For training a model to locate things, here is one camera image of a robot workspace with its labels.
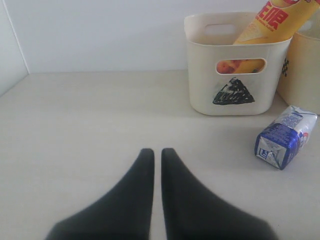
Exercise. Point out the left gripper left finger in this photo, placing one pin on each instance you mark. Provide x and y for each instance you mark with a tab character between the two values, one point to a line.
124	213

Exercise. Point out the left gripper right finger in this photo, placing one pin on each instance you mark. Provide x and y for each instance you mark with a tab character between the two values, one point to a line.
193	212

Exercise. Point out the blue white milk carton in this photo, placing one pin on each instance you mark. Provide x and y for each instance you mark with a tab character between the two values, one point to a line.
284	138

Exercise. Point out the yellow Lay's chip can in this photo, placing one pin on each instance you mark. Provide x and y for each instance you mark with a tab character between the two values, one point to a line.
277	21

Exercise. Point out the middle cream bin, square mark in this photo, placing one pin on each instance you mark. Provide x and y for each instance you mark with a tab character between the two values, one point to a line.
299	84

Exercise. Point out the left cream bin, triangle mark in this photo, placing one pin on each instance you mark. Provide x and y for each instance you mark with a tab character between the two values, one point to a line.
210	38

